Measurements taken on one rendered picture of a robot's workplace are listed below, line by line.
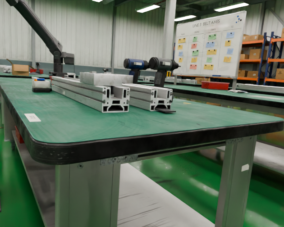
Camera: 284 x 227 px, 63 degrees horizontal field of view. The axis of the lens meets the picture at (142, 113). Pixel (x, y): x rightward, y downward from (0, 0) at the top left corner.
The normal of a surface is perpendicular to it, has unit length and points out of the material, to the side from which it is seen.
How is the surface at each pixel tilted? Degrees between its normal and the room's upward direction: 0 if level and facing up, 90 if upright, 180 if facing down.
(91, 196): 90
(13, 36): 90
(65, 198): 90
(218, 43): 90
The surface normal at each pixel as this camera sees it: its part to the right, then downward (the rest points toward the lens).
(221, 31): -0.83, 0.04
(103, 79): 0.53, 0.18
